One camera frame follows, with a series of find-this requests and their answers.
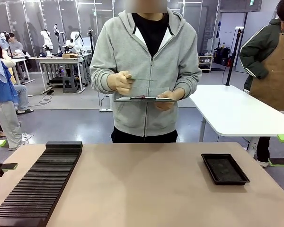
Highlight grey clipboard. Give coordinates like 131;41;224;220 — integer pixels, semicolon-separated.
112;96;178;103

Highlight green PCB board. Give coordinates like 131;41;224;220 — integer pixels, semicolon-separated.
126;77;158;82

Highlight person's left forearm grey sleeve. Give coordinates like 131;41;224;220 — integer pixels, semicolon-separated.
174;63;203;100

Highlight person's right forearm grey sleeve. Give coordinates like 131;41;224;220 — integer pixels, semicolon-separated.
89;59;118;93

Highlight black slotted PCB rack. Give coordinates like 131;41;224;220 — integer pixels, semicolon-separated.
0;141;83;227

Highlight person's left hand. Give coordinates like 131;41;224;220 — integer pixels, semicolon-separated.
154;90;181;111

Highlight person's right hand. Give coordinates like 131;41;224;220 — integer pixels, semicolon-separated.
108;70;135;96

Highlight person in blue shirt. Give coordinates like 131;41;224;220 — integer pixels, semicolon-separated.
0;25;29;151

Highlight seated person in jeans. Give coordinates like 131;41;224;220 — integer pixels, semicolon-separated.
13;84;35;115

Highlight black plastic tray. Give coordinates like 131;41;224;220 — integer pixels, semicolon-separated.
201;153;251;186

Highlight white table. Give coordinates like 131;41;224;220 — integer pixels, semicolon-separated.
188;84;284;152

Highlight person in brown apron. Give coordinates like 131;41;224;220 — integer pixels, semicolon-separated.
239;0;284;168

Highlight white desk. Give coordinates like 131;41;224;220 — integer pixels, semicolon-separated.
10;52;36;85

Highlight grey step stool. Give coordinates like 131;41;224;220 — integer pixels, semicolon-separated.
62;75;78;94

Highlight black pole stand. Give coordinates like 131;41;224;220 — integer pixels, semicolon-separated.
225;26;245;86

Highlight seated person in grey shirt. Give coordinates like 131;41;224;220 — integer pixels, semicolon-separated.
8;32;25;55

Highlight grey background desk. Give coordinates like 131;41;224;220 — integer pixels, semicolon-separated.
35;54;86;94

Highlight black equipment cases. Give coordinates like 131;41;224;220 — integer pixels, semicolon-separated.
213;45;234;67

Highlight white shelf unit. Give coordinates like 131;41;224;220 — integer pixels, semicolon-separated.
198;54;214;73

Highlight dark pen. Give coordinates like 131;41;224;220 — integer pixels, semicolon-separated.
129;95;157;100

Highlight person in grey hoodie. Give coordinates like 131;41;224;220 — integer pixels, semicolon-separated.
89;7;203;144

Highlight white camera stand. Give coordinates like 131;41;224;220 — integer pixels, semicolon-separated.
53;23;65;57

